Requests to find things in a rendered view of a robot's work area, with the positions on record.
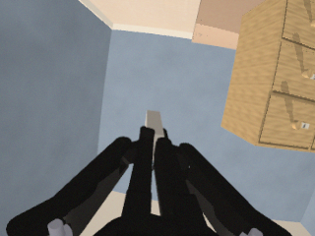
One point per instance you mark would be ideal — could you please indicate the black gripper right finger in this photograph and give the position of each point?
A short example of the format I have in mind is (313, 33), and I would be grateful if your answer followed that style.
(224, 207)

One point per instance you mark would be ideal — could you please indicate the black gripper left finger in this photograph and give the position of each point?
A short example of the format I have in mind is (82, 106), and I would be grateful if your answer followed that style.
(74, 206)

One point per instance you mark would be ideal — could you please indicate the small wooden chest of drawers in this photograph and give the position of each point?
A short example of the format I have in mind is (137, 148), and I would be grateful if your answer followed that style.
(253, 73)

